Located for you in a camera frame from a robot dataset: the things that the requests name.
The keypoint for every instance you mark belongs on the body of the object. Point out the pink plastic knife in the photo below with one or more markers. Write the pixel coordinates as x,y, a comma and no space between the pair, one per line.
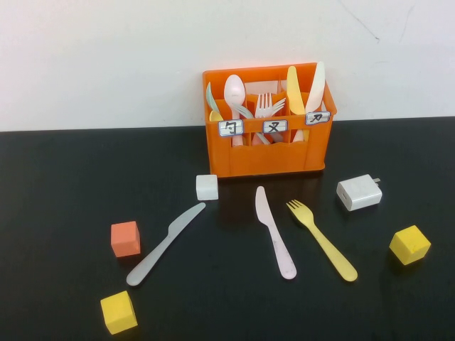
273,234

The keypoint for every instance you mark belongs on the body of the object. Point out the grey plastic knife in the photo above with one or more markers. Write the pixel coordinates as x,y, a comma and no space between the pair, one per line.
167,238

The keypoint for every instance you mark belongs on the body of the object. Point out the yellow plastic fork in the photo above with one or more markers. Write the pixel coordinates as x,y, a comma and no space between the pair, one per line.
320,238

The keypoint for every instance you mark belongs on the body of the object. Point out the orange plastic cutlery holder crate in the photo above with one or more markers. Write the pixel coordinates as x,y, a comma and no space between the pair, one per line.
266,160

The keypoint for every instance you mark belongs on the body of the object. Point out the white cube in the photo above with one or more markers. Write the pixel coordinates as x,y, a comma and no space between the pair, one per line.
207,187

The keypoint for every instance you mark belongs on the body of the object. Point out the white spoon character label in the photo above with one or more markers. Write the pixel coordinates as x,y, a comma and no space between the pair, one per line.
231,128

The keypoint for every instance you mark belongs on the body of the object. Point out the yellow plastic spoon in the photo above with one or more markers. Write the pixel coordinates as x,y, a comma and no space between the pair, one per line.
215,116

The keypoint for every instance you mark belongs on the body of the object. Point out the white fork character label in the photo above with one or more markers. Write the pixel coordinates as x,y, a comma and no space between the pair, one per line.
275,126

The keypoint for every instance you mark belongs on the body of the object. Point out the pale green plastic spoon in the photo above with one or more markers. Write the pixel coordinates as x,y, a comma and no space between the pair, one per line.
209,97

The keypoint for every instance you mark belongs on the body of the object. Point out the pink plastic spoon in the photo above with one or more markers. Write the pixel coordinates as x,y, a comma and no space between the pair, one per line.
234,89

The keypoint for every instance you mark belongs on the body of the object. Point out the yellow plastic knife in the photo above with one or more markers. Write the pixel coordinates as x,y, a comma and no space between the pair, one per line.
294,96

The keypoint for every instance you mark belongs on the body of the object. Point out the white knife character label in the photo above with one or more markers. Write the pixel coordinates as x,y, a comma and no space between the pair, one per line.
318,118

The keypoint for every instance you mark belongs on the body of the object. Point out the cream plastic knife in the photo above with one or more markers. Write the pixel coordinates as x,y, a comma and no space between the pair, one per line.
316,89

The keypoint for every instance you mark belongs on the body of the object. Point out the orange cube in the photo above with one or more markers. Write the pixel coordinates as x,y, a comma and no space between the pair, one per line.
125,239

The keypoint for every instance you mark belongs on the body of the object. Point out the yellow cube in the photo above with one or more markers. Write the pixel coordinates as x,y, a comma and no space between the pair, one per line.
409,245
119,312

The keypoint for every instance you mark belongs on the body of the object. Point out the white usb wall charger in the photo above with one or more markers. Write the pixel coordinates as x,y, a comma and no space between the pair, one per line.
359,193

